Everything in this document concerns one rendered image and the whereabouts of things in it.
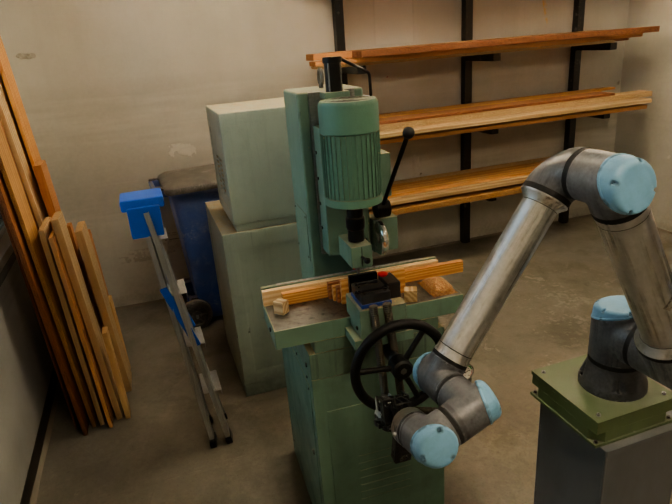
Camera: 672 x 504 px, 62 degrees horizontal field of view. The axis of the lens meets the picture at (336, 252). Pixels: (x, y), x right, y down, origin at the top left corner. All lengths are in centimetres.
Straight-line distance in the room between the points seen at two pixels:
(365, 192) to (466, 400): 68
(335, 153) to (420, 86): 284
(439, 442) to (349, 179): 78
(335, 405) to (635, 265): 95
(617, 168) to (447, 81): 334
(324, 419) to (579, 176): 104
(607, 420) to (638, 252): 57
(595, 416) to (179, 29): 321
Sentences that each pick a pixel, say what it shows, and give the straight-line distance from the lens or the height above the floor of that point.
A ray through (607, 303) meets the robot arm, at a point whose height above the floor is 91.
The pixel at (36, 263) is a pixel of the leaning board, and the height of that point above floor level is 87.
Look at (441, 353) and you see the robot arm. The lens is 135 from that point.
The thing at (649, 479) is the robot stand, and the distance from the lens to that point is 204.
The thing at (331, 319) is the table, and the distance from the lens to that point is 166.
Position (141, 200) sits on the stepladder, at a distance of 225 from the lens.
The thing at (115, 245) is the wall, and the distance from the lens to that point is 411.
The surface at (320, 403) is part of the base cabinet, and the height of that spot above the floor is 62.
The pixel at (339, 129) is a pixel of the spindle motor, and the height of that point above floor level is 143.
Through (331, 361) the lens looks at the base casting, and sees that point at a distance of 172.
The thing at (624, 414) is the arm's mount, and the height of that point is 64.
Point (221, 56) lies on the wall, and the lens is 396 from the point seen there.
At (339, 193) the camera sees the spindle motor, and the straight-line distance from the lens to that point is 165.
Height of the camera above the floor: 167
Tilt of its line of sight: 21 degrees down
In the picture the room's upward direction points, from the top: 4 degrees counter-clockwise
